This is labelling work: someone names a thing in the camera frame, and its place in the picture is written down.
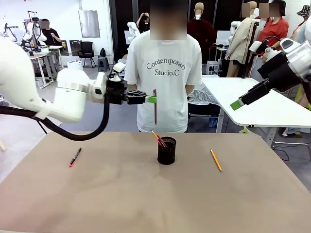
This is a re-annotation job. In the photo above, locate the black marker pink cap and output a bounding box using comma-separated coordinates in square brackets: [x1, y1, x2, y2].
[69, 147, 83, 168]

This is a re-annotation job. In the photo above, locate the white computer case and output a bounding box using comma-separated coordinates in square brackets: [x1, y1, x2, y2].
[206, 60, 220, 76]

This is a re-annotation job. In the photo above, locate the person in red shirt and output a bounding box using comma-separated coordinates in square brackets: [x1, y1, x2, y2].
[256, 0, 290, 49]

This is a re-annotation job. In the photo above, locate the long wooden workbench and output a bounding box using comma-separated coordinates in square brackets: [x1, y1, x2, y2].
[29, 52, 58, 88]

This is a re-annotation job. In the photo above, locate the white table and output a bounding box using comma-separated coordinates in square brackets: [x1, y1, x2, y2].
[201, 77, 311, 149]

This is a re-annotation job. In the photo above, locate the seated person in black shirt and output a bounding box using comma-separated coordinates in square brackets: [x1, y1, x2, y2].
[40, 18, 62, 47]

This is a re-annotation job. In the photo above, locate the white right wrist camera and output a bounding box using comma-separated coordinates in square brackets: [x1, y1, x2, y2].
[250, 40, 280, 58]

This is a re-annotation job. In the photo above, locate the grey mesh cloth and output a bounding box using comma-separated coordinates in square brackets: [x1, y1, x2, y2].
[188, 87, 223, 106]

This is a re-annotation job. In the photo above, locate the mannequin in dark red coat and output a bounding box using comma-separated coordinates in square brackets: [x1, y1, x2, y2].
[187, 2, 218, 64]

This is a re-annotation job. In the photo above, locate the thin black pole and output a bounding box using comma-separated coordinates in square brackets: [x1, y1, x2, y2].
[36, 118, 48, 135]

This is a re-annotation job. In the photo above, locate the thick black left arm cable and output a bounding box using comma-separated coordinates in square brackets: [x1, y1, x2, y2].
[0, 93, 111, 142]

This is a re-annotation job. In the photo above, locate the dark red pen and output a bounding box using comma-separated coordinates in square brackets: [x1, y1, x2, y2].
[153, 89, 158, 126]

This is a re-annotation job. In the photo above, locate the mannequin in beige coat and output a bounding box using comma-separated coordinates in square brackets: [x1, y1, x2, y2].
[225, 1, 259, 78]

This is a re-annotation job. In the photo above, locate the patterned bucket hat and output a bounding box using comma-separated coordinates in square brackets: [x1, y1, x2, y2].
[296, 5, 311, 17]

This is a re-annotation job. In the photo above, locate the black tripod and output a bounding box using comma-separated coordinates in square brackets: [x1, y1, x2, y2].
[242, 20, 259, 79]

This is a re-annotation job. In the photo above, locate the white air purifier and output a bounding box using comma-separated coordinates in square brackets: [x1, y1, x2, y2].
[67, 60, 84, 71]

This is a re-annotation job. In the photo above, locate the black stool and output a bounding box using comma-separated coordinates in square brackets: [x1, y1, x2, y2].
[97, 55, 111, 72]

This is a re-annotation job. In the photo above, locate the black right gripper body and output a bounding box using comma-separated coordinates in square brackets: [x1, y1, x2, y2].
[257, 52, 303, 88]

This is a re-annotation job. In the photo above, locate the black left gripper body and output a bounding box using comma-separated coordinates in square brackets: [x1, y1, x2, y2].
[106, 79, 130, 105]

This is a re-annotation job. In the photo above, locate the grey wall panel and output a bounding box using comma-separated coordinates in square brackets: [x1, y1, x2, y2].
[78, 9, 101, 38]

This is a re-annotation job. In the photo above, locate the black office chair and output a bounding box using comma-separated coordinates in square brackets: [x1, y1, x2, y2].
[78, 41, 96, 68]

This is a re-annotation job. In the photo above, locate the person in white t-shirt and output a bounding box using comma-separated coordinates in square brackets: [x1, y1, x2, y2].
[124, 0, 203, 133]

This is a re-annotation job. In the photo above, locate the person in black clothes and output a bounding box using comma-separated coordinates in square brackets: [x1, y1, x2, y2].
[136, 12, 152, 33]

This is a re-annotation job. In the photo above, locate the thin black camera cable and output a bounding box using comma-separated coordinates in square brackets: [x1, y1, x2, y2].
[261, 35, 281, 53]

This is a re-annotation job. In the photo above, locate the yellow-green object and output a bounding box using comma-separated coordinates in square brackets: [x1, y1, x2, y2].
[294, 86, 304, 103]

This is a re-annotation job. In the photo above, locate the black floor cable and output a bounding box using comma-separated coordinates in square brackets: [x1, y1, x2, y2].
[272, 146, 292, 162]

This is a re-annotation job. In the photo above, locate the mannequin in light jacket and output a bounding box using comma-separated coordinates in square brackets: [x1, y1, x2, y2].
[290, 14, 311, 108]

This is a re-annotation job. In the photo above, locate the black mesh pen holder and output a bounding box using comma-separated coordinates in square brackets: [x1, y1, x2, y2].
[157, 136, 177, 166]

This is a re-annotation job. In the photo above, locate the black standing panel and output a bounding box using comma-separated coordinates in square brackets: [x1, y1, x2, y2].
[69, 40, 83, 57]

